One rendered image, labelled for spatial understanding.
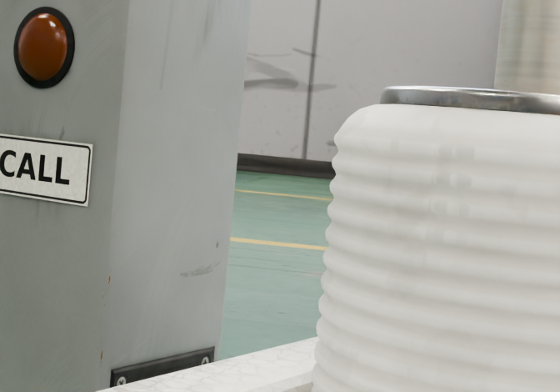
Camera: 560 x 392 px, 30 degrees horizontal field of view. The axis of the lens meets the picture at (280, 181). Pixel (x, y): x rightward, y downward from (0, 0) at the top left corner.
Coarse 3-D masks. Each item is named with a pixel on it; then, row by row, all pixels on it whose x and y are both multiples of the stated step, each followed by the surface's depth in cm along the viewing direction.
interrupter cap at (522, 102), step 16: (384, 96) 24; (400, 96) 24; (416, 96) 23; (432, 96) 23; (448, 96) 22; (464, 96) 22; (480, 96) 22; (496, 96) 22; (512, 96) 21; (528, 96) 21; (544, 96) 21; (528, 112) 21; (544, 112) 21
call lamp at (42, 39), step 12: (36, 24) 34; (48, 24) 34; (60, 24) 34; (24, 36) 35; (36, 36) 34; (48, 36) 34; (60, 36) 34; (24, 48) 35; (36, 48) 34; (48, 48) 34; (60, 48) 34; (24, 60) 35; (36, 60) 34; (48, 60) 34; (60, 60) 34; (24, 72) 35; (36, 72) 34; (48, 72) 34
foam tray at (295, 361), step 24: (240, 360) 28; (264, 360) 28; (288, 360) 29; (312, 360) 29; (144, 384) 25; (168, 384) 25; (192, 384) 25; (216, 384) 25; (240, 384) 25; (264, 384) 26; (288, 384) 26; (312, 384) 27
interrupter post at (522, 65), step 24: (504, 0) 25; (528, 0) 24; (552, 0) 24; (504, 24) 25; (528, 24) 24; (552, 24) 24; (504, 48) 25; (528, 48) 24; (552, 48) 24; (504, 72) 24; (528, 72) 24; (552, 72) 24
